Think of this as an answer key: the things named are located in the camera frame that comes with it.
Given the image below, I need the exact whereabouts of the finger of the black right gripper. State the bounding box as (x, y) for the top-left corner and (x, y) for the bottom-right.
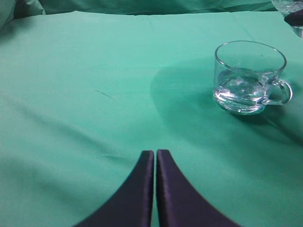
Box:
(284, 10), (303, 26)

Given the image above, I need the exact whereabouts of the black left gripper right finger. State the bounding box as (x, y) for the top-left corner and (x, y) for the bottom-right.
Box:
(156, 149), (238, 227)

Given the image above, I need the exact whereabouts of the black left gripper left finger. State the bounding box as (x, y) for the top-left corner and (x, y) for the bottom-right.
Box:
(76, 150), (154, 227)

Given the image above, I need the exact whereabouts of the clear plastic water bottle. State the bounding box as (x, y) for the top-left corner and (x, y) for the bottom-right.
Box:
(271, 0), (303, 38)

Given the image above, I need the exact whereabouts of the clear glass mug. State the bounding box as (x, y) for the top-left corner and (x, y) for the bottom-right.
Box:
(213, 40), (293, 115)

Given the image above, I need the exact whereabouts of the green cloth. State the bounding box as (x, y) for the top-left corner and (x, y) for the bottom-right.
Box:
(0, 11), (303, 227)

